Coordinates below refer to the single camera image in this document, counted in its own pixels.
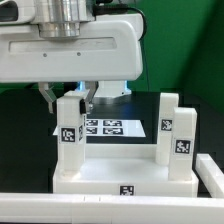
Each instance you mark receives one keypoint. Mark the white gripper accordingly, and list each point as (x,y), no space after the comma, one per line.
(107,49)

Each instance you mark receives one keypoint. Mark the white desk top tray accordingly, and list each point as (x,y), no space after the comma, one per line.
(123,170)

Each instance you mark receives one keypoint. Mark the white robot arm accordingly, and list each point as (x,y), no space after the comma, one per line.
(59,19)

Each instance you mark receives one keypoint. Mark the paper sheet with markers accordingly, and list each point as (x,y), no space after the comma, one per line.
(114,127)

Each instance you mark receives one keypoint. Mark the white front fence bar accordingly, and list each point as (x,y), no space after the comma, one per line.
(103,209)

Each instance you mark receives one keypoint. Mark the white fence bar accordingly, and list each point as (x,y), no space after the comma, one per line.
(211,175)
(103,209)

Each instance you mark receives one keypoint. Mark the white right fence bar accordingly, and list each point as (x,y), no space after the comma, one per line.
(211,175)

